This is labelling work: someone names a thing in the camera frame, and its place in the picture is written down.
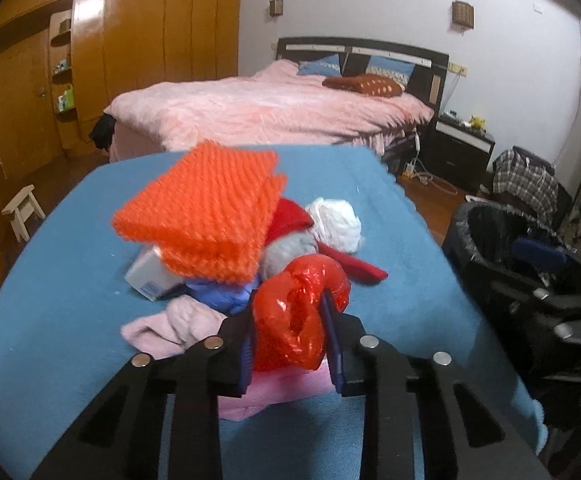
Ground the red-brown folded blanket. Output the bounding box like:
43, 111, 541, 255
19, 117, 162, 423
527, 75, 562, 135
321, 74, 405, 97

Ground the white carton box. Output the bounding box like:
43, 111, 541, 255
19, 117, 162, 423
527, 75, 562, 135
124, 247, 186, 302

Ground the orange foam net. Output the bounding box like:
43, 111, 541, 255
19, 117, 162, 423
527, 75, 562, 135
112, 141, 290, 283

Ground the wooden wardrobe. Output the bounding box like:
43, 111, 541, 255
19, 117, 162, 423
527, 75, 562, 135
0, 0, 244, 181

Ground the blue pillow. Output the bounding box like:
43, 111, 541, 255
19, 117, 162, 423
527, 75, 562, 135
297, 54, 343, 77
365, 56, 416, 86

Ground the red plastic bag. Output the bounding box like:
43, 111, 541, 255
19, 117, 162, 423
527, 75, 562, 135
253, 255, 353, 373

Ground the black trash bin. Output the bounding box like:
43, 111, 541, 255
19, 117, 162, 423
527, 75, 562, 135
443, 200, 581, 411

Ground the grey cloth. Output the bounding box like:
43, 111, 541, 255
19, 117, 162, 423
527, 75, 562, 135
262, 232, 318, 281

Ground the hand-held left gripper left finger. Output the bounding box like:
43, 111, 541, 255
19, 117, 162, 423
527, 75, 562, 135
30, 287, 261, 480

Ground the blue tablecloth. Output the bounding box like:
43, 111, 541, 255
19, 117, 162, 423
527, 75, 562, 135
0, 145, 548, 480

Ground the dark nightstand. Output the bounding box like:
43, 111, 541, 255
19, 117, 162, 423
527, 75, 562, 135
430, 114, 496, 193

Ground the pink bed blanket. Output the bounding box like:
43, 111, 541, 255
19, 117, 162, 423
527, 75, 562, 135
105, 58, 436, 161

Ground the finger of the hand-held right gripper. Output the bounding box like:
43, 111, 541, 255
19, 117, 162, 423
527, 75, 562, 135
513, 237, 571, 273

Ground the red cloth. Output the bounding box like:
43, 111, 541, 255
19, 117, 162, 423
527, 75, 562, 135
265, 197, 388, 286

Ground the pale pink fluffy cloth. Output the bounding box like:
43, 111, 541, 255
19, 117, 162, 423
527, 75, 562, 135
120, 294, 228, 361

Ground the white cable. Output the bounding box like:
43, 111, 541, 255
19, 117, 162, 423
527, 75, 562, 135
403, 130, 458, 196

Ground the white wooden stool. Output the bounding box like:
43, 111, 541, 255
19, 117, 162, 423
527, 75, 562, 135
1, 185, 46, 243

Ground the dark bed headboard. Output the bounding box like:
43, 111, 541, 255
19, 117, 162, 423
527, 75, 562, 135
276, 36, 450, 121

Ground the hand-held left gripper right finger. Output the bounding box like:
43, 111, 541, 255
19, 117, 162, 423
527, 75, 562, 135
320, 290, 553, 480

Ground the black cloth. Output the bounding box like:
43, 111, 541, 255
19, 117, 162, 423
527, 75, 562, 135
89, 114, 117, 152

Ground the plaid shirt on chair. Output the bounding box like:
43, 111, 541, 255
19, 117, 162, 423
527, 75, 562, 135
491, 147, 561, 218

